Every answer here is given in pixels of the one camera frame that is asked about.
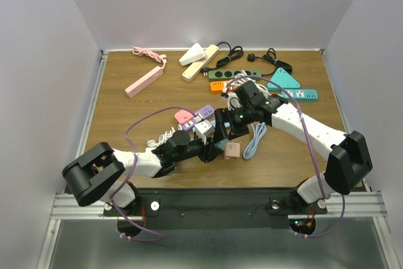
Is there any pink strip cable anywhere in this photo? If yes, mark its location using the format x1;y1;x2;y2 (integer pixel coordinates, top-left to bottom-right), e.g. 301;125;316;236
131;45;167;70

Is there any teal rectangular power strip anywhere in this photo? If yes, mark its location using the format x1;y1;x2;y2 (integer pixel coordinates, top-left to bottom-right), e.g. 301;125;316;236
281;89;319;102

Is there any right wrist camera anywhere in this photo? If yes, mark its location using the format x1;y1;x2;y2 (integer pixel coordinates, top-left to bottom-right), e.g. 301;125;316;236
221;86;241;110

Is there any orange power strip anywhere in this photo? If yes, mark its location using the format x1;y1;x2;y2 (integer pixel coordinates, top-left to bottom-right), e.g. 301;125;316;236
210;81;227;94

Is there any green power strip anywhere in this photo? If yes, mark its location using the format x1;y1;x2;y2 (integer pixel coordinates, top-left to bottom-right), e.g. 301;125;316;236
207;70;261;82

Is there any pink power strip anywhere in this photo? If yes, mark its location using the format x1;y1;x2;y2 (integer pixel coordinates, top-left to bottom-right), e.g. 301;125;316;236
125;67;164;98

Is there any purple power strip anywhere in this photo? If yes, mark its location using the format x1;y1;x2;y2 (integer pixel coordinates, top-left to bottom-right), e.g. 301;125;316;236
181;105;214;132

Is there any teal triangular socket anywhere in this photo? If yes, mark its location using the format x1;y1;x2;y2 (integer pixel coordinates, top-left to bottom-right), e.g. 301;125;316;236
270;68;300;89

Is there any beige power strip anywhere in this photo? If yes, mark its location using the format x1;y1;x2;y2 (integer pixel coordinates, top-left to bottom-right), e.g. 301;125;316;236
182;44;219;82

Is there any teal cube adapter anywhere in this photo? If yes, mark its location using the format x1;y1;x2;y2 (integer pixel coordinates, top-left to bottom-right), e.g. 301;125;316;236
215;139;229;150

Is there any pink cube socket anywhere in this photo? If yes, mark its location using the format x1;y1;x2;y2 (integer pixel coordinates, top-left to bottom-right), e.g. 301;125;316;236
224;142;241;160

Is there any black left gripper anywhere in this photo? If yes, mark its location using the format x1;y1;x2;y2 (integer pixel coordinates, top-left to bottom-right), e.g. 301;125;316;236
173;134;223;163

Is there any white bundled cable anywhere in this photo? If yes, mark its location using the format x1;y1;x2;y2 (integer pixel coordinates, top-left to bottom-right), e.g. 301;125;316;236
225;72;284;100

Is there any white triangular socket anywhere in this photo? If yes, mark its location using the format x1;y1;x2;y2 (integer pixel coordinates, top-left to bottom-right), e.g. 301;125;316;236
179;43;206;66

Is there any aluminium frame rail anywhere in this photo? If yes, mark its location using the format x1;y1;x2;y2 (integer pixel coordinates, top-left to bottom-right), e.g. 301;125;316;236
32;49;101;213

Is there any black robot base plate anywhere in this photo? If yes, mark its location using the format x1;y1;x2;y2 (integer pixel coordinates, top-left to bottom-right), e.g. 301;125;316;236
103;188;328;231

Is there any black cable with plug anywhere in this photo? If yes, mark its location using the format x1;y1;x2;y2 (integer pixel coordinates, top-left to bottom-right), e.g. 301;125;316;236
247;47;293;76

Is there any white braided cable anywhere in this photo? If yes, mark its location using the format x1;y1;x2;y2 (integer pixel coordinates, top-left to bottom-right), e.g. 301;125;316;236
146;127;180;149

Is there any black cable with europlug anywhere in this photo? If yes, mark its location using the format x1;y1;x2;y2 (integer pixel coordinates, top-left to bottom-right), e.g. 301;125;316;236
201;41;244;77

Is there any pink plug adapter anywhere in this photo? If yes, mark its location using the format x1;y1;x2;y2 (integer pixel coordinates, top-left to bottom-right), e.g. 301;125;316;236
174;110;193;125

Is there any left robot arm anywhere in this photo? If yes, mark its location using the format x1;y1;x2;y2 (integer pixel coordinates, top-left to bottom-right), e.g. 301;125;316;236
62;130;223;215

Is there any light blue strip cable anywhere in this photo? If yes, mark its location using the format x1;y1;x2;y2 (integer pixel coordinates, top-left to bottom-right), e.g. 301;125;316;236
242;123;268;160

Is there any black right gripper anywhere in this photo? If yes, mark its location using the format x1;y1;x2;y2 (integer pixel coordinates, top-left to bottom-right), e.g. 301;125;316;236
212;104;256;143

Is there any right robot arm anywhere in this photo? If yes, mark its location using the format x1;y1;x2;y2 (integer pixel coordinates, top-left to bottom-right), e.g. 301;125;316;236
213;80;373;212

